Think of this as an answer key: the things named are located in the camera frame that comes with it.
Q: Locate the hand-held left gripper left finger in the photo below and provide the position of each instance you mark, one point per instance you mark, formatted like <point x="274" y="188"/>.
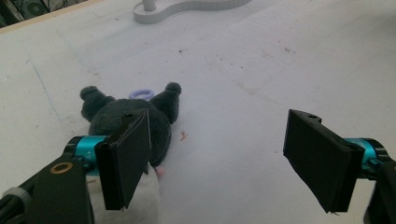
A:
<point x="124" y="161"/>

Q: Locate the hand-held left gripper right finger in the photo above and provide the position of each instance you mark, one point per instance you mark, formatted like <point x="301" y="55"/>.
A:
<point x="320" y="161"/>

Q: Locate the dark grey and white plush toy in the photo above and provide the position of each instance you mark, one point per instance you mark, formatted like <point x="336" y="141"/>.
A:
<point x="104" y="116"/>

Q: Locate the dark round fan device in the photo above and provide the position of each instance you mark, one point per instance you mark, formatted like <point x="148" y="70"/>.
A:
<point x="31" y="7"/>

